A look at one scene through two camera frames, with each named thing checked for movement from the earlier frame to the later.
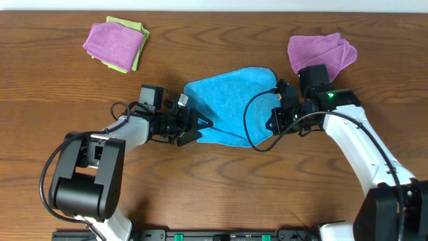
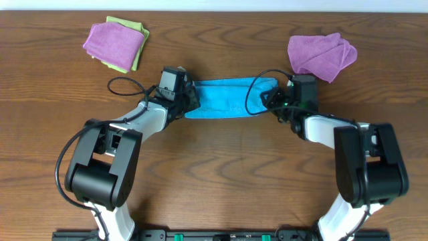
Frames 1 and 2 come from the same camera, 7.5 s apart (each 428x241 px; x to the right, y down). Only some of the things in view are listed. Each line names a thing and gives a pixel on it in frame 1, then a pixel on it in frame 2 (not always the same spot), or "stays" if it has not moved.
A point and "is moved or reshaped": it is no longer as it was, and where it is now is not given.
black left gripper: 188,124 → 188,97
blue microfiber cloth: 221,99 is moved or reshaped
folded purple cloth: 114,43 stays
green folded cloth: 136,26 stays
